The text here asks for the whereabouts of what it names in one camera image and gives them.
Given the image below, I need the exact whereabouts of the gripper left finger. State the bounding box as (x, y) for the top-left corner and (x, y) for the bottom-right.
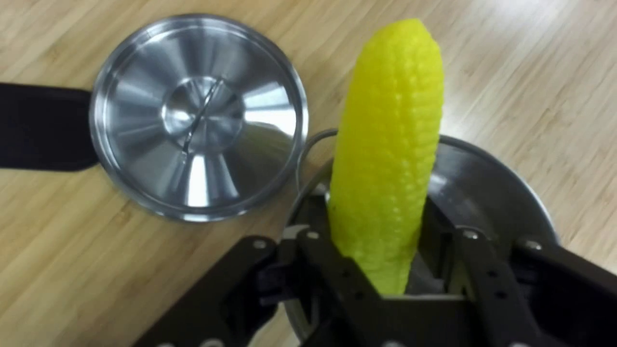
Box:
(134, 194), (381, 347)

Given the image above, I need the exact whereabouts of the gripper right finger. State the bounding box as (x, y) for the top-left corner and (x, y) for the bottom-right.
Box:
(420, 197), (617, 347)

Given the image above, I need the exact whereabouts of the yellow toy corn cob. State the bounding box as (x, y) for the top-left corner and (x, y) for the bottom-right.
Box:
(328, 18), (444, 295)

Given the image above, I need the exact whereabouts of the silver pot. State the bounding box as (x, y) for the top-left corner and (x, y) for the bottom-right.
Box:
(282, 128), (561, 344)

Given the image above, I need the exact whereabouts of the silver pot lid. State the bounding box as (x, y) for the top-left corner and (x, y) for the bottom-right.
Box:
(89, 13), (309, 223)

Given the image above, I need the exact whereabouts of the flat black object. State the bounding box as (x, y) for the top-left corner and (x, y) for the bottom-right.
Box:
(0, 82), (100, 173)

